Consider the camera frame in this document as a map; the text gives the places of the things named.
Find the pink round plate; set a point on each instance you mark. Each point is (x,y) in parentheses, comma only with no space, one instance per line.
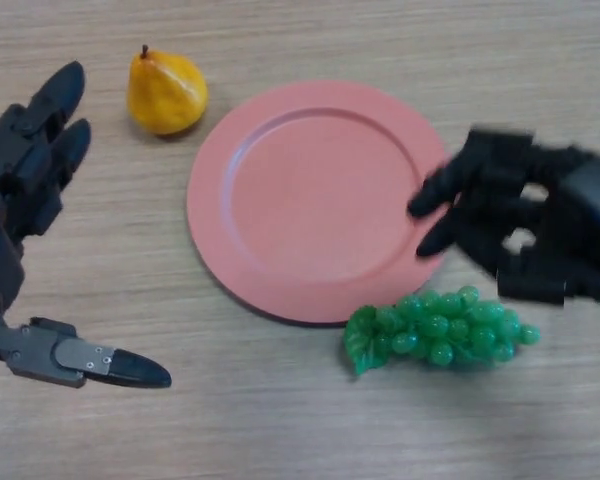
(315,205)

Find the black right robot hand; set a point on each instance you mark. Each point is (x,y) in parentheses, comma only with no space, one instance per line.
(555,250)

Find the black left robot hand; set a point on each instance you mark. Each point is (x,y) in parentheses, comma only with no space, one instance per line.
(0,250)

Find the green grapes bunch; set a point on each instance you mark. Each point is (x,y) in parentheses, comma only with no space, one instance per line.
(440,327)

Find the yellow pear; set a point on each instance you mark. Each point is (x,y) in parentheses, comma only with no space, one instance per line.
(165,95)

